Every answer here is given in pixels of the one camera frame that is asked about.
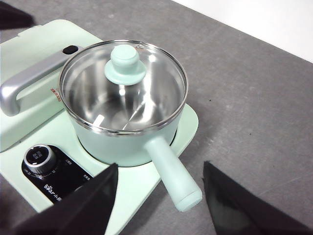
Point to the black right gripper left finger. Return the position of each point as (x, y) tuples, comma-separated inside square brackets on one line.
[(85, 208)]

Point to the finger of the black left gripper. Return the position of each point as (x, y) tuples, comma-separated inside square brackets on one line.
[(12, 18)]

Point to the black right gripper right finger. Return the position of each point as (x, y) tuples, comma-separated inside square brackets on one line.
[(239, 213)]

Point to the mint green cooker base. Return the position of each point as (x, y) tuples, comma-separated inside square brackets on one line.
[(137, 191)]

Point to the glass lid with green knob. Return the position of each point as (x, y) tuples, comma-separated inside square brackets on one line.
[(124, 63)]

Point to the silver control knob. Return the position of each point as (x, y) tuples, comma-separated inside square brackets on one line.
[(40, 157)]

